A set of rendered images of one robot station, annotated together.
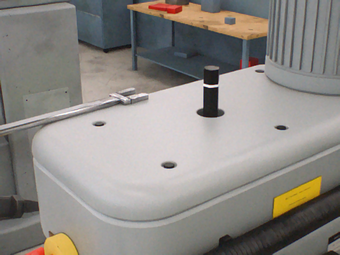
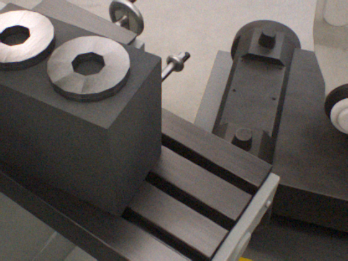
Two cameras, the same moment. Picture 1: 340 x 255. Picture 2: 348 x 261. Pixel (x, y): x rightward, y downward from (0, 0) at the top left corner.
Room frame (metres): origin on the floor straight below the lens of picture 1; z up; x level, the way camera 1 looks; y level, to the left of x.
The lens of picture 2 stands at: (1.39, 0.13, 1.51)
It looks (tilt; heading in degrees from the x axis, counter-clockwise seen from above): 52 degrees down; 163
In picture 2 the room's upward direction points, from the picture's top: 1 degrees counter-clockwise
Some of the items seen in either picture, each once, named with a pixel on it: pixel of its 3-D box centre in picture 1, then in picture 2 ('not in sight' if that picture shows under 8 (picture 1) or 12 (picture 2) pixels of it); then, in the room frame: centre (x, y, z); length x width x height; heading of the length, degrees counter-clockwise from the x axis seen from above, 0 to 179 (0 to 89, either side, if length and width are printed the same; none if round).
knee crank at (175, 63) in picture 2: not in sight; (166, 71); (0.44, 0.45, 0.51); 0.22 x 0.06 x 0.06; 128
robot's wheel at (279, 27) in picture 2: not in sight; (265, 51); (0.44, 0.76, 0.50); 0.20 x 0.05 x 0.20; 56
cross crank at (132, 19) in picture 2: not in sight; (118, 25); (0.35, 0.34, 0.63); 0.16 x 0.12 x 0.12; 128
